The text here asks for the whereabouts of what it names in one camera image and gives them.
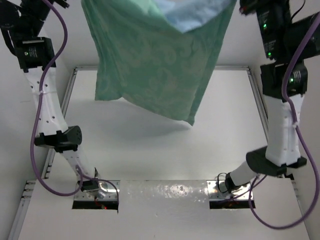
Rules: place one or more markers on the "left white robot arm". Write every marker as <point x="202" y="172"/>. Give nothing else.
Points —
<point x="20" y="26"/>

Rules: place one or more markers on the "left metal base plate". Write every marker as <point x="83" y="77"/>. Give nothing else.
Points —
<point x="107" y="193"/>

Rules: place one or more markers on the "green and blue pillowcase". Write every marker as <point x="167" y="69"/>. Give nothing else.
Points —
<point x="157" y="55"/>

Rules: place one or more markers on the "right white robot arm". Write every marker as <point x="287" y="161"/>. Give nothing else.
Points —
<point x="284" y="85"/>

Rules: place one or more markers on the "metal base plate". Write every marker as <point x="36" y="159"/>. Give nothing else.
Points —
<point x="107" y="193"/>
<point x="217" y="191"/>

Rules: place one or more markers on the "white front cover board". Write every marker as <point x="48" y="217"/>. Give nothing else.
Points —
<point x="148" y="210"/>

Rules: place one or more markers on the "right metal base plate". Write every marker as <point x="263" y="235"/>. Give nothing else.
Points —
<point x="217" y="191"/>

